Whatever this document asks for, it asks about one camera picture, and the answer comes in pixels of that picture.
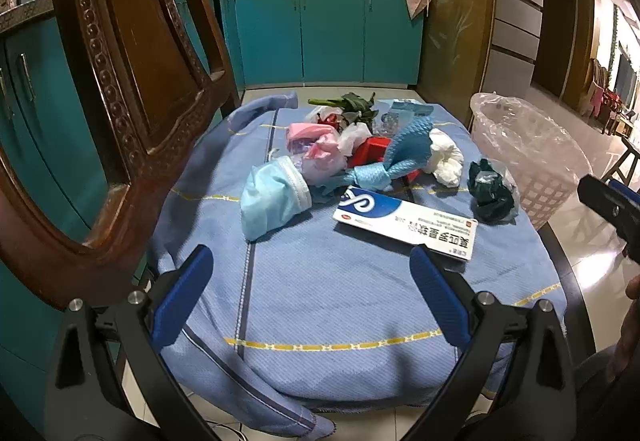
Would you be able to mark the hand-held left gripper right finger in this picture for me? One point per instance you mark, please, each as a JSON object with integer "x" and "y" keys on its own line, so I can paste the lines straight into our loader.
{"x": 440, "y": 296}

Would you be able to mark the silver refrigerator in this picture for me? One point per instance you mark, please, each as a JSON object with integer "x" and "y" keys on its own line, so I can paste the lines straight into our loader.
{"x": 517, "y": 11}

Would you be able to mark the white lined waste basket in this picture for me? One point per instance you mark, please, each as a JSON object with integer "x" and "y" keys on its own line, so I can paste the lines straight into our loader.
{"x": 520, "y": 131}

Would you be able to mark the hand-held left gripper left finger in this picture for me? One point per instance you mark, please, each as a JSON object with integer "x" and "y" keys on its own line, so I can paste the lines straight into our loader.
{"x": 182, "y": 291}

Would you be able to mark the blue striped blanket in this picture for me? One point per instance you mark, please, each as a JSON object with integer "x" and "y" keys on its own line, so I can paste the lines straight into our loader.
{"x": 325, "y": 296}

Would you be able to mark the white plastic bag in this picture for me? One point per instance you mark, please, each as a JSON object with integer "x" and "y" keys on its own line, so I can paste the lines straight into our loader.
{"x": 355, "y": 136}

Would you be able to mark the television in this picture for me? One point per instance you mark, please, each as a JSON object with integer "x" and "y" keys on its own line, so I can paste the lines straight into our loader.
{"x": 626, "y": 73}

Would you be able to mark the dark wooden stool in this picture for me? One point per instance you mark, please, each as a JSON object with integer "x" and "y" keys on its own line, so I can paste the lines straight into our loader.
{"x": 627, "y": 161}

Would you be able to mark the black round table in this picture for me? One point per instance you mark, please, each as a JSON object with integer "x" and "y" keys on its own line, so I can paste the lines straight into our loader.
{"x": 570, "y": 281}

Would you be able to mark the white plastic basket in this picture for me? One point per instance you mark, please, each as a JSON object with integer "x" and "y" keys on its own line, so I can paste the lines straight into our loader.
{"x": 550, "y": 196}

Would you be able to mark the wooden chairs with red cushions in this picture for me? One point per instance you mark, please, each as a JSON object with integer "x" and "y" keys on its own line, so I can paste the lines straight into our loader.
{"x": 600, "y": 96}

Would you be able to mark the person's right hand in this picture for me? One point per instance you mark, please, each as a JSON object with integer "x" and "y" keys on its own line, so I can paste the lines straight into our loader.
{"x": 631, "y": 321}

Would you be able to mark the wooden glass partition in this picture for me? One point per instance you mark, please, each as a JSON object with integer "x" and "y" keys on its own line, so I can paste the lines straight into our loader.
{"x": 450, "y": 21}

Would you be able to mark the red box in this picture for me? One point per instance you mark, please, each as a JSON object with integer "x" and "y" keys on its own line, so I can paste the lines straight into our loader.
{"x": 372, "y": 151}

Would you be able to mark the blue face mask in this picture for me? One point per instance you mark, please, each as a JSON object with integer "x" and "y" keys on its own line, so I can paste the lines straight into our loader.
{"x": 270, "y": 201}

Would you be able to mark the light blue packet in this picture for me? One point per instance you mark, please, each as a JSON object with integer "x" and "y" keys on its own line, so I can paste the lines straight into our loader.
{"x": 407, "y": 110}

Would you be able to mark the white red printed bag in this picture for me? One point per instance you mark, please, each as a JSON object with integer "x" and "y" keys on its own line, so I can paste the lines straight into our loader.
{"x": 325, "y": 117}

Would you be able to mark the carved wooden chair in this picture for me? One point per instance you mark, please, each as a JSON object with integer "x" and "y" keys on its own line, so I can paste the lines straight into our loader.
{"x": 125, "y": 146}

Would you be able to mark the white tissue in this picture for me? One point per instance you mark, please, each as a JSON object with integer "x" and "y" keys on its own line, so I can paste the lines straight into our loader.
{"x": 445, "y": 161}

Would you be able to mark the green vegetable leaves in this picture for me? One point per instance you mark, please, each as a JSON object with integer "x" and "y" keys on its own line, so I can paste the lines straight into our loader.
{"x": 357, "y": 106}

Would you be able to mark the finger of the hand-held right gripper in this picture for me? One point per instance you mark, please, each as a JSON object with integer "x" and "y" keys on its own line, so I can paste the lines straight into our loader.
{"x": 607, "y": 206}

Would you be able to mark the pink plastic bag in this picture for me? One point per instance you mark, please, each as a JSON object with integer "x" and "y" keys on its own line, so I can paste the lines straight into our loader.
{"x": 320, "y": 151}

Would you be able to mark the dark green bag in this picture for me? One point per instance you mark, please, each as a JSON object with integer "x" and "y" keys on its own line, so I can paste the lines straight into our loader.
{"x": 492, "y": 196}

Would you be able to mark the white medicine box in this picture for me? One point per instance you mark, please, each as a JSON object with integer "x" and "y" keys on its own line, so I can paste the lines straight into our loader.
{"x": 400, "y": 221}

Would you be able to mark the blue knotted textured cloth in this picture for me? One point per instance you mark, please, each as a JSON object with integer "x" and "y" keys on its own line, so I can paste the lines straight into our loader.
{"x": 410, "y": 146}

